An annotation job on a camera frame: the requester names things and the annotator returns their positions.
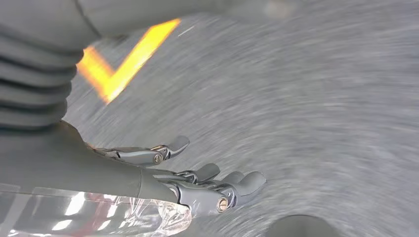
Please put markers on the dark grey rounded object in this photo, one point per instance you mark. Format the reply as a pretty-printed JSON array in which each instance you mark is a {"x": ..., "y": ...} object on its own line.
[{"x": 301, "y": 227}]

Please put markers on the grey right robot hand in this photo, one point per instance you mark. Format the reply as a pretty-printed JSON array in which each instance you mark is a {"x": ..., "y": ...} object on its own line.
[{"x": 65, "y": 163}]

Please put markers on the yellow floor tape mark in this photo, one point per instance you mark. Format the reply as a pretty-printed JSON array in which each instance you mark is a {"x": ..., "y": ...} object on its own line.
[{"x": 140, "y": 55}]

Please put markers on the clear plastic wrist wrap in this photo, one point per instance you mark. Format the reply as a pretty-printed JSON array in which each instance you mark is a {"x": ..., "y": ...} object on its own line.
[{"x": 98, "y": 216}]

